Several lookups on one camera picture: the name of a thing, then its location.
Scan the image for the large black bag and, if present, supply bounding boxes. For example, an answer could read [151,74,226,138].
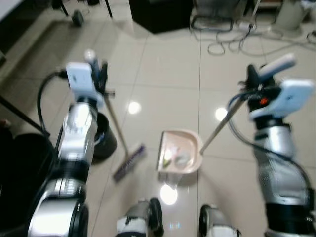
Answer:
[0,130,56,234]

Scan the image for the yellow litter scrap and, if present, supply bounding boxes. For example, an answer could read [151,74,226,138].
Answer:
[164,150,174,167]

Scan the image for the broom with purple bristles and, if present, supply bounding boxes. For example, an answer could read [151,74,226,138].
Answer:
[84,48,147,182]

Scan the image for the robot leg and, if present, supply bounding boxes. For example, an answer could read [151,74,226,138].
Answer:
[116,197,164,237]
[198,204,242,237]

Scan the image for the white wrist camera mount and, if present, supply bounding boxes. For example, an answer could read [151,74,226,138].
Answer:
[249,79,316,122]
[66,62,105,108]

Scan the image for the white round bin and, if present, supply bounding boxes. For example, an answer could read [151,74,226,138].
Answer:
[274,0,315,33]

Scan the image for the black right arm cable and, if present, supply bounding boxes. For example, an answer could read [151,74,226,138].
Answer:
[227,91,316,174]

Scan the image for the clear plastic litter scrap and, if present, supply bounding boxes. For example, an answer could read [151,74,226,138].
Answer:
[175,153,192,167]

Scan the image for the black round trash bin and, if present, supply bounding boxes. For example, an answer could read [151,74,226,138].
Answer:
[92,112,119,160]

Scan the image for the robot right leg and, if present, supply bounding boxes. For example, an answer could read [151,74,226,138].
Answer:
[198,204,242,237]

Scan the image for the metal wire chair frame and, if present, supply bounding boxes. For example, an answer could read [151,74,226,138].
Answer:
[190,0,247,34]

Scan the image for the tangled floor cable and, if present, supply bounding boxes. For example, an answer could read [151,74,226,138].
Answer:
[206,27,316,56]

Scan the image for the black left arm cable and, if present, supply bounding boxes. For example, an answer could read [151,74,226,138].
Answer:
[37,70,68,137]

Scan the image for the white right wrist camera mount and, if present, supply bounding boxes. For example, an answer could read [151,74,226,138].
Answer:
[249,79,316,122]

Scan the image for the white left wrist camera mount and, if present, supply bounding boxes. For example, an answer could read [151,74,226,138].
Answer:
[66,62,105,108]

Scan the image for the thin white pole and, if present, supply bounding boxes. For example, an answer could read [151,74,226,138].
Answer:
[249,0,261,26]

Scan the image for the black cabinet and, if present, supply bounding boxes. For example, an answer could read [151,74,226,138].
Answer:
[129,0,194,35]

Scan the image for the robot left leg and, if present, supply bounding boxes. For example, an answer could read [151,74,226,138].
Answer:
[116,197,164,237]

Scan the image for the small black caster wheel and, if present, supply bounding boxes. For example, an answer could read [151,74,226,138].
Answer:
[71,9,85,27]

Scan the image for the thin black stand leg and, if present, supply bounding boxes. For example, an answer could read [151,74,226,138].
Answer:
[0,95,50,137]

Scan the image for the white power strip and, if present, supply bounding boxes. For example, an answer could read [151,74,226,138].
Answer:
[237,22,255,32]

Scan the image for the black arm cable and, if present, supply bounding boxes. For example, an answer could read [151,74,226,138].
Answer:
[227,91,316,174]
[37,70,68,137]

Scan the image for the pink long-handled dustpan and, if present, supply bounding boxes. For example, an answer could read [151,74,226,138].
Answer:
[157,53,298,175]

